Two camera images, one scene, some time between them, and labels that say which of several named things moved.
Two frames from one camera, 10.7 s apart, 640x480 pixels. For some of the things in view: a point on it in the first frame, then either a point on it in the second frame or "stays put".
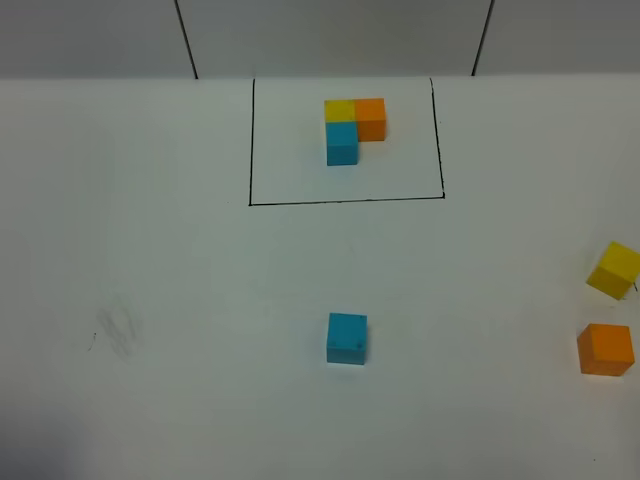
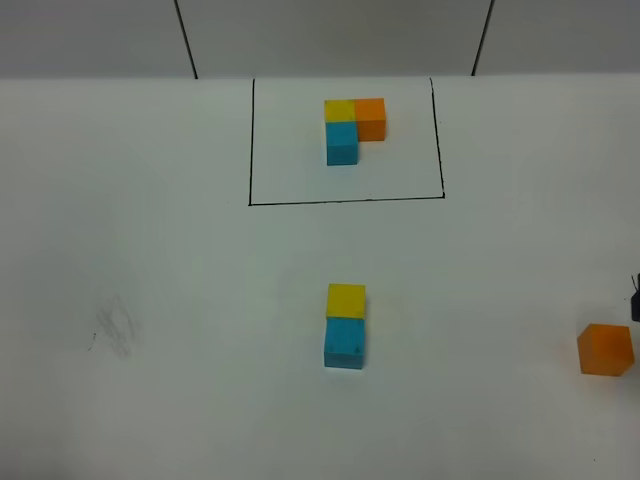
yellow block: [617, 270] to [346, 301]
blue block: [346, 341] stays put
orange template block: [370, 115] stays put
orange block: [606, 350] stays put
